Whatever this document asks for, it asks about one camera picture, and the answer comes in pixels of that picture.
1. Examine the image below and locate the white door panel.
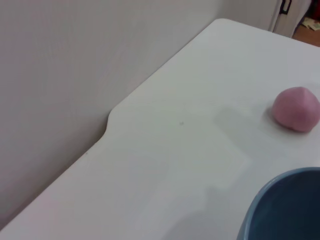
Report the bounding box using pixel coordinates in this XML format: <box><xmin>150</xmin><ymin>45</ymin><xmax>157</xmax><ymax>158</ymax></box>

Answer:
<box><xmin>268</xmin><ymin>0</ymin><xmax>311</xmax><ymax>39</ymax></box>

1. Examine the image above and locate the blue bowl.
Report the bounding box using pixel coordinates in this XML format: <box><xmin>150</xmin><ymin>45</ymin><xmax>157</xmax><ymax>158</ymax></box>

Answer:
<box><xmin>236</xmin><ymin>166</ymin><xmax>320</xmax><ymax>240</ymax></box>

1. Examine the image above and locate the round bread bun toy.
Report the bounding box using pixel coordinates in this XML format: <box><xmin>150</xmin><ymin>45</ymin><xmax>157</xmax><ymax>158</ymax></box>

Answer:
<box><xmin>271</xmin><ymin>86</ymin><xmax>320</xmax><ymax>133</ymax></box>

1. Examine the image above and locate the paper clutter on floor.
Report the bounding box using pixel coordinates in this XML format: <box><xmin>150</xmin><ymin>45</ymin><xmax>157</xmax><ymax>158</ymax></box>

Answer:
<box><xmin>301</xmin><ymin>17</ymin><xmax>320</xmax><ymax>31</ymax></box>

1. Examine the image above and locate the black door handle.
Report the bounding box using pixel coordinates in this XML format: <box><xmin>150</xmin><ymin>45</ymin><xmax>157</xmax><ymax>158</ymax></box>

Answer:
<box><xmin>279</xmin><ymin>0</ymin><xmax>293</xmax><ymax>16</ymax></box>

